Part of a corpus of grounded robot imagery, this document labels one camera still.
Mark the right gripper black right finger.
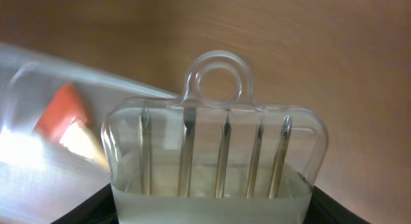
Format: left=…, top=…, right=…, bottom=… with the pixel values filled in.
left=303, top=186, right=369, bottom=224

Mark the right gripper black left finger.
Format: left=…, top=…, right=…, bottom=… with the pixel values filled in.
left=52, top=184, right=119, bottom=224

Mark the orange scraper wooden handle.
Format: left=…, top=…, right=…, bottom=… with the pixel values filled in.
left=34, top=82, right=109, bottom=171

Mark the clear plastic container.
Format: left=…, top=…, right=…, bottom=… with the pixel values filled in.
left=1, top=42, right=171, bottom=223

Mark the clear screwdriver set case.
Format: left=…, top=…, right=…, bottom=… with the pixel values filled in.
left=101, top=50, right=328, bottom=223

